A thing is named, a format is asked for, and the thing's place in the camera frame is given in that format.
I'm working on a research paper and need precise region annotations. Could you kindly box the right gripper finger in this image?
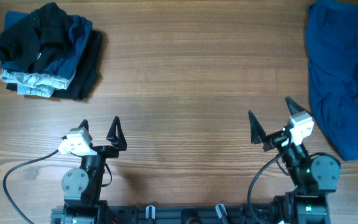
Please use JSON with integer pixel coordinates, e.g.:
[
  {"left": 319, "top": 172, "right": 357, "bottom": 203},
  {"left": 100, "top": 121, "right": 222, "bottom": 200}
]
[
  {"left": 285, "top": 96, "right": 309, "bottom": 115},
  {"left": 248, "top": 110, "right": 267, "bottom": 144}
]

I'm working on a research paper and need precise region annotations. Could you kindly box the black polo shirt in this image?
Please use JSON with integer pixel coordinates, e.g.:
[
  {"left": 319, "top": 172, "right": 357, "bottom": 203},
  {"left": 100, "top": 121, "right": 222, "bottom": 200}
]
[{"left": 0, "top": 2, "right": 73, "bottom": 73}]

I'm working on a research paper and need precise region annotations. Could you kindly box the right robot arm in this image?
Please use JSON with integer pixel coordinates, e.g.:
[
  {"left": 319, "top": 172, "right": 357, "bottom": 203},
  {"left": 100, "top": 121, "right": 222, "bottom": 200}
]
[{"left": 247, "top": 97, "right": 341, "bottom": 223}]

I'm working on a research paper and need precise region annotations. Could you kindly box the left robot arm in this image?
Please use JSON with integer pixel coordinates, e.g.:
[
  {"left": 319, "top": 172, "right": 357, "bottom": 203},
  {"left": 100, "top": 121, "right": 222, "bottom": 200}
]
[{"left": 50, "top": 116, "right": 127, "bottom": 224}]

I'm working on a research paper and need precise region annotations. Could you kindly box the folded black garment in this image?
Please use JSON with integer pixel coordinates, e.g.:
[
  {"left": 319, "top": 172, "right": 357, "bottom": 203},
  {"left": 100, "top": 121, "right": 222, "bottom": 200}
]
[{"left": 6, "top": 30, "right": 103, "bottom": 100}]

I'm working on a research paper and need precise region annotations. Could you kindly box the folded light grey garment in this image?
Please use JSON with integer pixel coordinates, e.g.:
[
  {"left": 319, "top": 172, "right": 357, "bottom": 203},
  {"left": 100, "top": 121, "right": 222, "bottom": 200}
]
[{"left": 0, "top": 70, "right": 75, "bottom": 98}]

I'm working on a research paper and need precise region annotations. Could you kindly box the folded navy blue garment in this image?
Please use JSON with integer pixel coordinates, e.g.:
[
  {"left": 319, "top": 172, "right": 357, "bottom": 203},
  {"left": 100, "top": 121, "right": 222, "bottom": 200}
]
[{"left": 0, "top": 11, "right": 93, "bottom": 80}]

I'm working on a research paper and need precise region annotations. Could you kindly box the blue shirt unfolded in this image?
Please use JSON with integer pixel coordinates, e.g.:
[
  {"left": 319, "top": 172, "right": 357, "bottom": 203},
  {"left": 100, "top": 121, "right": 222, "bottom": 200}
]
[{"left": 305, "top": 1, "right": 358, "bottom": 161}]

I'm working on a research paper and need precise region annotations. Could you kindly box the right black cable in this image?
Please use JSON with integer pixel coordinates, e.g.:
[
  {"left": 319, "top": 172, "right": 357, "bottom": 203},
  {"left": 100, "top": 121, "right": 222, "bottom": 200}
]
[{"left": 247, "top": 124, "right": 293, "bottom": 224}]

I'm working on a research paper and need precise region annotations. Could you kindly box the black cable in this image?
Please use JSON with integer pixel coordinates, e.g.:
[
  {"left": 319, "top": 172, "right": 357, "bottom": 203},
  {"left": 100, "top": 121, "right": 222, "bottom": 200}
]
[
  {"left": 247, "top": 124, "right": 293, "bottom": 224},
  {"left": 2, "top": 149, "right": 60, "bottom": 224}
]

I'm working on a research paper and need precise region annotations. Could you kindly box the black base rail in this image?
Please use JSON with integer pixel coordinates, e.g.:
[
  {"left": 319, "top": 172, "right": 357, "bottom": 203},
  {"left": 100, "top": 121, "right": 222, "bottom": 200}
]
[{"left": 50, "top": 204, "right": 331, "bottom": 224}]

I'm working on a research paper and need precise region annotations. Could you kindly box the left black cable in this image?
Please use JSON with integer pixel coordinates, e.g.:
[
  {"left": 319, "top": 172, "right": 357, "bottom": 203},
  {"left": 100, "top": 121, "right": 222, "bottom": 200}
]
[{"left": 2, "top": 149, "right": 60, "bottom": 224}]

